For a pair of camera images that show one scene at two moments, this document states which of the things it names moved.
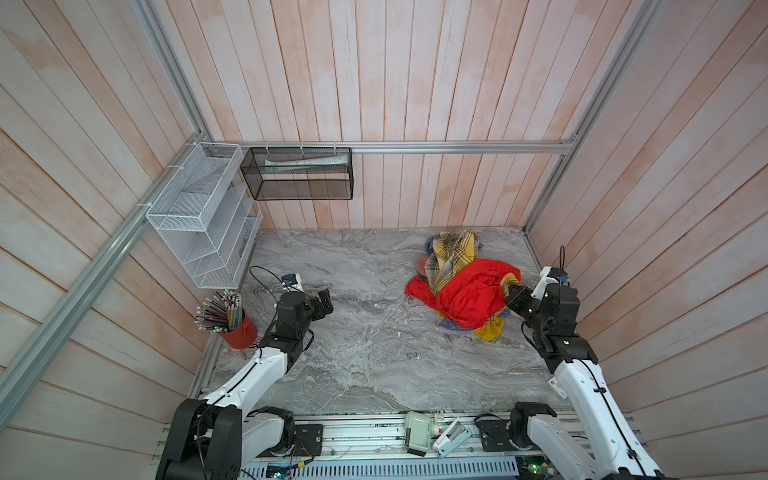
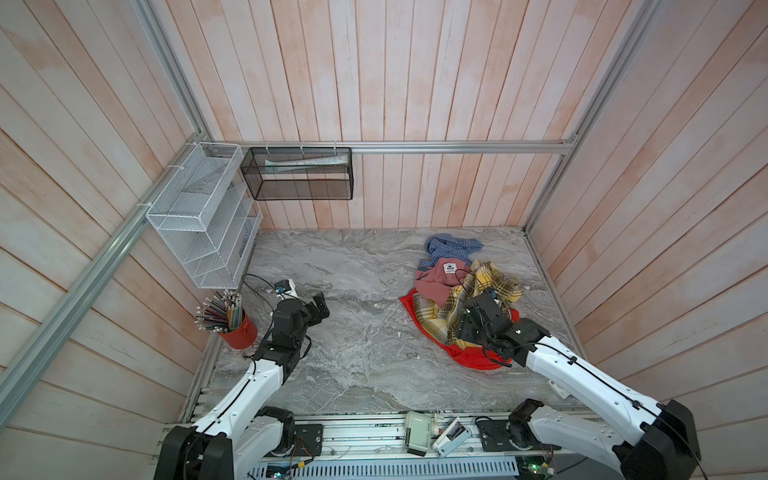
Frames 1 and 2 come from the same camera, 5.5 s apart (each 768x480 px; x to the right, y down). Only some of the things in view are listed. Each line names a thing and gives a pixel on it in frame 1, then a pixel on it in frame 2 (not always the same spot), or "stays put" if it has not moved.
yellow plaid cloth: [451, 254] to [443, 319]
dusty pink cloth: [420, 264] to [436, 281]
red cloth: [472, 296] to [471, 358]
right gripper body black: [526, 307] to [466, 330]
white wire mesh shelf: [209, 216] stays put
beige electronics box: [418, 427] stays put
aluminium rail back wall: [481, 145] stays put
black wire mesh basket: [299, 173] stays put
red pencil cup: [244, 336] stays put
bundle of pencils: [222, 313] stays put
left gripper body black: [313, 311] stays put
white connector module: [453, 437] stays put
